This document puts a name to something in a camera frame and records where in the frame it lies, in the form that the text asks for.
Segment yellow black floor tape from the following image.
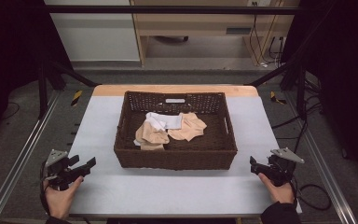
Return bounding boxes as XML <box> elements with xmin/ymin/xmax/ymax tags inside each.
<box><xmin>70</xmin><ymin>90</ymin><xmax>84</xmax><ymax>107</ymax></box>
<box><xmin>269</xmin><ymin>91</ymin><xmax>288</xmax><ymax>105</ymax></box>

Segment brown wicker basket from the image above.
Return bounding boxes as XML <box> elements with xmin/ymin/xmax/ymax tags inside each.
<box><xmin>113</xmin><ymin>91</ymin><xmax>239</xmax><ymax>172</ymax></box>

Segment white cabinet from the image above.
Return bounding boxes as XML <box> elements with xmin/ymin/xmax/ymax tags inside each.
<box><xmin>43</xmin><ymin>0</ymin><xmax>142</xmax><ymax>63</ymax></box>

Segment person's left hand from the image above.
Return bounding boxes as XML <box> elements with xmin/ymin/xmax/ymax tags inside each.
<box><xmin>43</xmin><ymin>175</ymin><xmax>85</xmax><ymax>221</ymax></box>

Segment aluminium floor rail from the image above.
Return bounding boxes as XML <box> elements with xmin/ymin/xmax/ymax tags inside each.
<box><xmin>0</xmin><ymin>90</ymin><xmax>62</xmax><ymax>224</ymax></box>
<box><xmin>283</xmin><ymin>91</ymin><xmax>358</xmax><ymax>224</ymax></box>

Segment person's right hand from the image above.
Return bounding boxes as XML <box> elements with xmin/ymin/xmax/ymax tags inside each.
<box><xmin>257</xmin><ymin>172</ymin><xmax>296</xmax><ymax>205</ymax></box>

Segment hanging cables under desk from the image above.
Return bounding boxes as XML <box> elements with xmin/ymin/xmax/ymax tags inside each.
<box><xmin>248</xmin><ymin>1</ymin><xmax>287</xmax><ymax>69</ymax></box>

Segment black metal frame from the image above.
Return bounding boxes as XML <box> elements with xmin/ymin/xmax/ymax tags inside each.
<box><xmin>36</xmin><ymin>4</ymin><xmax>309</xmax><ymax>120</ymax></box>

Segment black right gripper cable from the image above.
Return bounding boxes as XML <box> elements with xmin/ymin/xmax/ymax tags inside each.
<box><xmin>289</xmin><ymin>174</ymin><xmax>333</xmax><ymax>212</ymax></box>

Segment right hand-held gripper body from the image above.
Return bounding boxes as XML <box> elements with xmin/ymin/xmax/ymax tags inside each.
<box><xmin>262</xmin><ymin>147</ymin><xmax>306</xmax><ymax>188</ymax></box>

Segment white cloth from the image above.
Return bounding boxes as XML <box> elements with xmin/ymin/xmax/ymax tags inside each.
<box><xmin>145</xmin><ymin>111</ymin><xmax>185</xmax><ymax>132</ymax></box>

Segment light wooden desk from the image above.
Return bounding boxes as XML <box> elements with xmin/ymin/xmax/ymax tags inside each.
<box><xmin>130</xmin><ymin>0</ymin><xmax>301</xmax><ymax>68</ymax></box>

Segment black curtain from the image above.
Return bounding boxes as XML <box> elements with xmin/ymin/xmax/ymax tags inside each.
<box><xmin>0</xmin><ymin>0</ymin><xmax>74</xmax><ymax>147</ymax></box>
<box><xmin>281</xmin><ymin>0</ymin><xmax>358</xmax><ymax>190</ymax></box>

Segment beige cloth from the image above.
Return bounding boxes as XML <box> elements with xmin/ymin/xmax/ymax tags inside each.
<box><xmin>133</xmin><ymin>120</ymin><xmax>171</xmax><ymax>151</ymax></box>
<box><xmin>167</xmin><ymin>112</ymin><xmax>208</xmax><ymax>143</ymax></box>

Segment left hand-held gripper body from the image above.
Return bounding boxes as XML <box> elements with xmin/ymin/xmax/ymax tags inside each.
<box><xmin>41</xmin><ymin>149</ymin><xmax>86</xmax><ymax>191</ymax></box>

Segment light grey table mat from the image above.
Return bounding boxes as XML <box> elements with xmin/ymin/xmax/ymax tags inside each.
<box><xmin>68</xmin><ymin>95</ymin><xmax>303</xmax><ymax>217</ymax></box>

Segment black floor cables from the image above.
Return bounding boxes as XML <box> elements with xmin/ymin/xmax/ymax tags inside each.
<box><xmin>271</xmin><ymin>78</ymin><xmax>324</xmax><ymax>155</ymax></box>

